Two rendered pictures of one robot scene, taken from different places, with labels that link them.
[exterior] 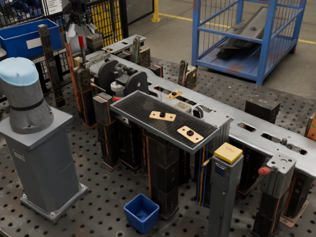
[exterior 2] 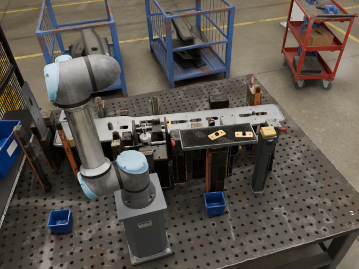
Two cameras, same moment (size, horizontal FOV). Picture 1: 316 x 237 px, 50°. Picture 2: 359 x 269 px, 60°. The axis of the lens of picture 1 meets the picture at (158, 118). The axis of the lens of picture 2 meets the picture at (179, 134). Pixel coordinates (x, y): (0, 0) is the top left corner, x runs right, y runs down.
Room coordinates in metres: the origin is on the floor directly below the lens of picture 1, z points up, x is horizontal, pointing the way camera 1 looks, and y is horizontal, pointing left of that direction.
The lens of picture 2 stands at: (0.30, 0.96, 2.19)
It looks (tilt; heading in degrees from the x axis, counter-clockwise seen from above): 42 degrees down; 312
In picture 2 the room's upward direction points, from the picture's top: 3 degrees counter-clockwise
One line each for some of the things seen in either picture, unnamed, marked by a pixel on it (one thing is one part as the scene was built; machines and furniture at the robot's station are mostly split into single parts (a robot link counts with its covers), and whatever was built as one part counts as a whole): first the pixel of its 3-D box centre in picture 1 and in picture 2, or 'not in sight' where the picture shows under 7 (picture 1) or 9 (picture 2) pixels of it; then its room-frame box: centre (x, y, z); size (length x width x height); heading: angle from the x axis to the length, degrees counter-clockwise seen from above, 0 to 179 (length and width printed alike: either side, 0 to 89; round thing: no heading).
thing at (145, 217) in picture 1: (142, 214); (214, 204); (0.86, 0.07, 0.74); 0.11 x 0.10 x 0.09; 46
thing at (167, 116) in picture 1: (162, 114); (217, 134); (0.92, -0.02, 1.17); 0.08 x 0.04 x 0.01; 71
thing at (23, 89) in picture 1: (19, 80); (132, 169); (1.01, 0.46, 1.27); 0.13 x 0.12 x 0.14; 63
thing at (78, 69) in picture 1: (86, 98); not in sight; (1.52, 0.37, 0.88); 0.07 x 0.06 x 0.35; 136
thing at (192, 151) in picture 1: (161, 118); (217, 136); (0.92, -0.01, 1.16); 0.37 x 0.14 x 0.02; 46
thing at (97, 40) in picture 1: (97, 63); (53, 135); (1.93, 0.37, 0.88); 0.08 x 0.08 x 0.36; 46
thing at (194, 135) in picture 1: (190, 133); (243, 133); (0.82, -0.10, 1.17); 0.08 x 0.04 x 0.01; 38
